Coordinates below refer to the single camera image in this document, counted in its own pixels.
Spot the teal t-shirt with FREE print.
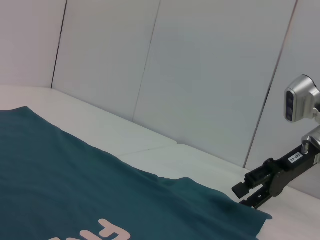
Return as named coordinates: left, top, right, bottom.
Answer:
left=0, top=106, right=273, bottom=240

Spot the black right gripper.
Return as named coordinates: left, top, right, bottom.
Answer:
left=231, top=144, right=320, bottom=210

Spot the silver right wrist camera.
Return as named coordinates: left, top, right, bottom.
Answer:
left=283, top=74, right=320, bottom=123

